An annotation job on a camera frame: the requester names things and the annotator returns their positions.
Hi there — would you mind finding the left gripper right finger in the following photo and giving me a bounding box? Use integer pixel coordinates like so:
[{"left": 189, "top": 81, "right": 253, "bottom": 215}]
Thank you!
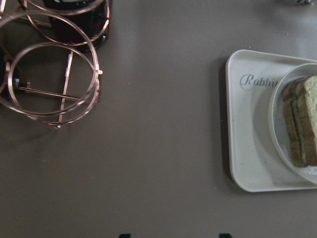
[{"left": 218, "top": 233, "right": 233, "bottom": 238}]

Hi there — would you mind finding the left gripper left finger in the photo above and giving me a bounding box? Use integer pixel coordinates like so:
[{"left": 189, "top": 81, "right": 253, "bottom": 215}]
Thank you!
[{"left": 118, "top": 234, "right": 131, "bottom": 238}]

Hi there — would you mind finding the white round plate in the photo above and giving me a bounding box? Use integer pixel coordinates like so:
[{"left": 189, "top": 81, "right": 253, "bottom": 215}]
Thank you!
[{"left": 268, "top": 63, "right": 317, "bottom": 184}]

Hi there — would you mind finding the bread slice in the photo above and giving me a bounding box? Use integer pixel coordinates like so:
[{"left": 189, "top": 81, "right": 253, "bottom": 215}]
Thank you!
[
  {"left": 296, "top": 76, "right": 317, "bottom": 166},
  {"left": 282, "top": 77, "right": 308, "bottom": 168}
]

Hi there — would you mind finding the beige serving tray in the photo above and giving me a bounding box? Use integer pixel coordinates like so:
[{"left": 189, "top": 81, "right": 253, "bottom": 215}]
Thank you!
[{"left": 226, "top": 50, "right": 317, "bottom": 192}]

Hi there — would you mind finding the bottle in rack middle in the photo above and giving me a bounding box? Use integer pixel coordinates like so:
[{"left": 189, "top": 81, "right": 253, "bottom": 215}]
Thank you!
[{"left": 43, "top": 0, "right": 110, "bottom": 52}]

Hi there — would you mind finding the copper wire bottle rack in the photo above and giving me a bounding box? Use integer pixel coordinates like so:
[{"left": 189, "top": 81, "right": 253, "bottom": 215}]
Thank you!
[{"left": 0, "top": 0, "right": 105, "bottom": 129}]

